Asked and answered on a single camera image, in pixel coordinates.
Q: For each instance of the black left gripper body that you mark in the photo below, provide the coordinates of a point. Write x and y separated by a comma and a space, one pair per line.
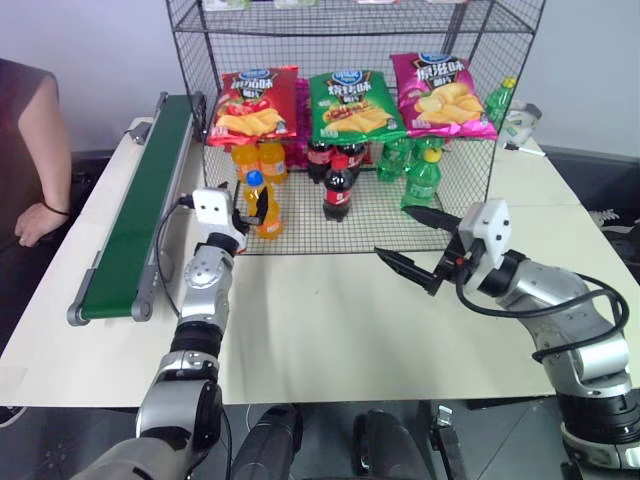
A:
241, 222

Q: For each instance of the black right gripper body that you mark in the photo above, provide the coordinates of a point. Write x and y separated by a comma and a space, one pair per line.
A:
452, 260

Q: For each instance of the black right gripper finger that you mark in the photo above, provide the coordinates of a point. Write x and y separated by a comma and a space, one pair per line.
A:
430, 216
405, 265

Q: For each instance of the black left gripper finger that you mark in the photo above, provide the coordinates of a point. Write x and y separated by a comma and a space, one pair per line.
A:
234, 200
262, 205

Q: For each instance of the orange soda bottle blue cap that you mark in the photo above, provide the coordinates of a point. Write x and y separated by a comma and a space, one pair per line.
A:
272, 225

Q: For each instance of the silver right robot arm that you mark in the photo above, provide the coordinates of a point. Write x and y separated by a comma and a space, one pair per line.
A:
550, 290

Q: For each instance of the person's bare forearm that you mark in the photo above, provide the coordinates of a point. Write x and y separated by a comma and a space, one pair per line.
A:
52, 160

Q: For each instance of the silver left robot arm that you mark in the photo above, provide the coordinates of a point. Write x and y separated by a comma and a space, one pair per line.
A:
200, 300

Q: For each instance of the green belt conveyor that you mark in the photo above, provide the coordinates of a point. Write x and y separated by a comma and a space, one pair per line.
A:
140, 215

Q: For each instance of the person's bare hand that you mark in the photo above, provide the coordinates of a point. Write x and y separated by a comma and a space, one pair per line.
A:
37, 222

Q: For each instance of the green soda bottle yellow cap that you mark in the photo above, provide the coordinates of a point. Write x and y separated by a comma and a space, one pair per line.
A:
432, 142
422, 187
500, 102
392, 162

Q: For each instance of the cola bottle red cap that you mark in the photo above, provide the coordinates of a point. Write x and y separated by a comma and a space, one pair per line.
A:
356, 157
339, 195
318, 160

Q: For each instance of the magenta potato chip bag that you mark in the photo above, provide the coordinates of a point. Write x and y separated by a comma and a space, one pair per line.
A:
442, 95
301, 130

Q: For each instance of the red potato chip bag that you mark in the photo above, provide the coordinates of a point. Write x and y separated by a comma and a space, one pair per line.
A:
252, 107

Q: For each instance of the white marker pen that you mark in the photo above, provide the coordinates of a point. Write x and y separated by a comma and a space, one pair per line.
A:
525, 149

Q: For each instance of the green potato chip bag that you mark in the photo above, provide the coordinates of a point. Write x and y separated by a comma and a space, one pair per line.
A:
352, 107

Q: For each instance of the dark patterned floor object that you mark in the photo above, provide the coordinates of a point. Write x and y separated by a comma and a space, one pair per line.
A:
617, 225

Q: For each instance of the black wrist band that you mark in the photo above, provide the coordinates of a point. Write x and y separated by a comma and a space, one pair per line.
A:
60, 211

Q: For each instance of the green snack packet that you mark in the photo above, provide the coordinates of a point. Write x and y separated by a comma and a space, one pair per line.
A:
225, 4

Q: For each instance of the pale snack packet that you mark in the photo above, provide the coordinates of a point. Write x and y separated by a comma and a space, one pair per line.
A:
297, 3

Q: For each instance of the person in brown shirt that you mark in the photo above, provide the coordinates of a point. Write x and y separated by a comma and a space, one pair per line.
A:
20, 150

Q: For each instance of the dark shoe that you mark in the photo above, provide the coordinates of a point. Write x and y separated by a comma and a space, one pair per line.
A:
12, 416

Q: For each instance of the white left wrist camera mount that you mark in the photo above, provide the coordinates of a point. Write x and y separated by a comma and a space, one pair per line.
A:
212, 204

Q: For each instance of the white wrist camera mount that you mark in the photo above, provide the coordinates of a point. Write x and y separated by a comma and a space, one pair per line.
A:
487, 222
212, 204

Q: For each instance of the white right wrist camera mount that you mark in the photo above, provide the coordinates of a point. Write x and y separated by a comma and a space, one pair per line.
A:
487, 222

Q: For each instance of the black bracket with silver clip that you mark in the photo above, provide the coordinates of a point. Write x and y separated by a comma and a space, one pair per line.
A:
450, 445

